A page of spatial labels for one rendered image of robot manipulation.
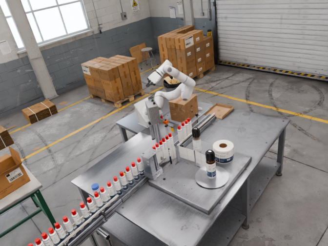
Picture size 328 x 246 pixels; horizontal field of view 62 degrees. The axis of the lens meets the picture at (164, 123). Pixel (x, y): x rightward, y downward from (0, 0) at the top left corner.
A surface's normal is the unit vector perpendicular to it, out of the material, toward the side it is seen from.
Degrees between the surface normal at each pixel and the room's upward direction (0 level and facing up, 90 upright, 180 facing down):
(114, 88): 91
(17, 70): 90
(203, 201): 0
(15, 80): 90
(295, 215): 0
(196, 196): 0
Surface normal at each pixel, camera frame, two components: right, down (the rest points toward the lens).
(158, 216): -0.15, -0.85
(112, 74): 0.68, 0.29
